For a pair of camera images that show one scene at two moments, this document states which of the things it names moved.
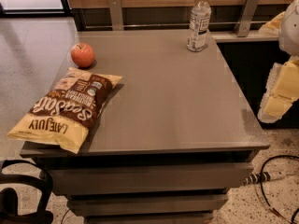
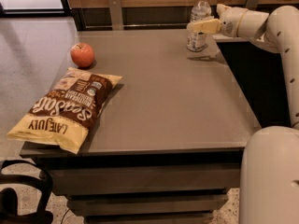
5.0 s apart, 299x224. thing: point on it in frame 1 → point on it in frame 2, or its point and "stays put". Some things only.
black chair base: x=8 y=197 stays put
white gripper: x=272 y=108 → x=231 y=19
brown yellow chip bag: x=65 y=114 stays put
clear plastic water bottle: x=199 y=23 stays put
